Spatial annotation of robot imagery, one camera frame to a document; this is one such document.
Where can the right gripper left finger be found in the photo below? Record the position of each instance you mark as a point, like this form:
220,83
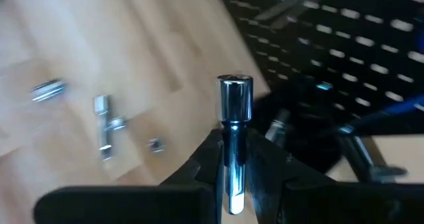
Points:
132,204

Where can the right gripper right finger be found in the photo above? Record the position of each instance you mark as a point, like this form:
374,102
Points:
331,204

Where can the deep chrome socket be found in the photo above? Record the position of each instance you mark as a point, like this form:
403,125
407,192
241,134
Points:
235,98
277,126
48,89

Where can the small chrome adapter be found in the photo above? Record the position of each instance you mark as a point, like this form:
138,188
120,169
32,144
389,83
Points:
156,145

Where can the black plastic bin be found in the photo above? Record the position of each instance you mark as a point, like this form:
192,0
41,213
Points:
304,134

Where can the chrome extension bar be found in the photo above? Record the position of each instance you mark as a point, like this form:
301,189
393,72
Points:
103,131

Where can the short chrome socket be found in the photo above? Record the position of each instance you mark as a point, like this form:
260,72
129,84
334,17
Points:
118,123

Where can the black metal pegboard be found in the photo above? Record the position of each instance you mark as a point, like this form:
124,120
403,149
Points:
348,51

